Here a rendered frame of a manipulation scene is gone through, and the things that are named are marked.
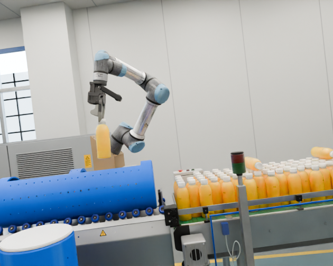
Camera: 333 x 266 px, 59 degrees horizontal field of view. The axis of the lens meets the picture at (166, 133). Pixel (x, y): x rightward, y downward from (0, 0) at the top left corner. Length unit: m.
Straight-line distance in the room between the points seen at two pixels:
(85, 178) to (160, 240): 0.53
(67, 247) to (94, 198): 0.43
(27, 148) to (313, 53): 4.11
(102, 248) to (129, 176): 0.42
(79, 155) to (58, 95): 1.40
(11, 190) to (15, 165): 1.94
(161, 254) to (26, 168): 2.29
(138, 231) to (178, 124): 2.96
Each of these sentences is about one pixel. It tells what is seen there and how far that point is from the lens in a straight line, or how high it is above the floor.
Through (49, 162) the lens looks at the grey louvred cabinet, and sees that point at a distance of 3.55.
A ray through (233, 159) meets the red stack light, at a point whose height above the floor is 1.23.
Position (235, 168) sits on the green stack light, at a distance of 1.41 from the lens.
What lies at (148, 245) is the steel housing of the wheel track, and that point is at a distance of 1.72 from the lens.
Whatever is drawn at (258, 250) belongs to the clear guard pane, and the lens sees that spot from 1.66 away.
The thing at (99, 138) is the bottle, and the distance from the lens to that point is 1.53.
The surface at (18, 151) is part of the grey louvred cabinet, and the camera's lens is 3.71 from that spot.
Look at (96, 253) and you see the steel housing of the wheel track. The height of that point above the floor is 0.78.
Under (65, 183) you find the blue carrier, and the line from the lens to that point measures 1.71.
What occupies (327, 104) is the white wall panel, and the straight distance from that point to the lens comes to 4.95.
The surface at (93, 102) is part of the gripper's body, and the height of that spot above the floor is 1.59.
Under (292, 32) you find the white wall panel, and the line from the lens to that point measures 4.94.
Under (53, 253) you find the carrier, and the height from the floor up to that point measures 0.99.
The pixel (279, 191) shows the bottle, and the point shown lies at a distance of 1.75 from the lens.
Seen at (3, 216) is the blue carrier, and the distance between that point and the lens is 1.84.
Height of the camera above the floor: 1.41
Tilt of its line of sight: 1 degrees down
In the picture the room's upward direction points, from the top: 7 degrees counter-clockwise
